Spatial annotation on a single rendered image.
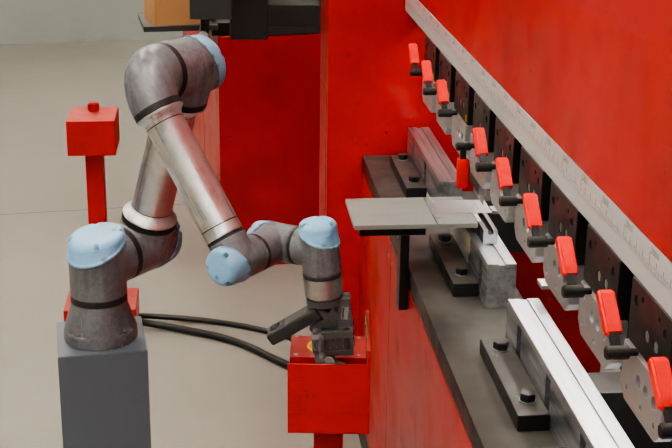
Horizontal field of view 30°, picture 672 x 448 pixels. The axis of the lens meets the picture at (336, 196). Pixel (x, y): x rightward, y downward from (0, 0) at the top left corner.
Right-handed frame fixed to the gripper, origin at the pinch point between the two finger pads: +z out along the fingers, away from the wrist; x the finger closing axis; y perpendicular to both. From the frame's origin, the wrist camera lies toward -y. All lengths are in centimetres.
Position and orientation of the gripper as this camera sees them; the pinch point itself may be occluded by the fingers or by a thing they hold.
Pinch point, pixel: (321, 389)
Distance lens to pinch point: 252.1
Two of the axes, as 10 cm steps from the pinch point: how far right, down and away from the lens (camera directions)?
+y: 10.0, -0.7, -0.3
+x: 0.1, -3.1, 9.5
